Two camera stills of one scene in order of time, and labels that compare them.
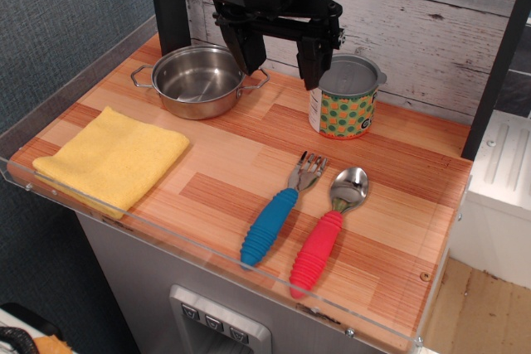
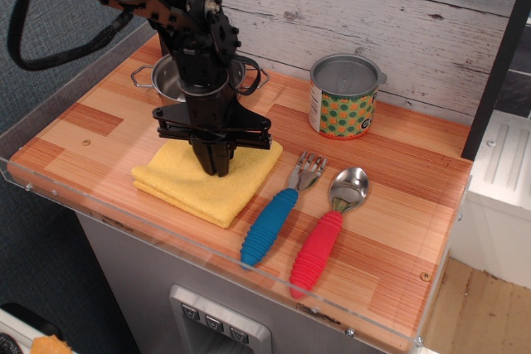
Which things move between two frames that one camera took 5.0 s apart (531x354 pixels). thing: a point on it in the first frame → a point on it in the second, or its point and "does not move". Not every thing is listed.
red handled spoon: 348,187 does not move
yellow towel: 113,159 → 173,175
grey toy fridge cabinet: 173,304 does not move
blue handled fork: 270,220 does not move
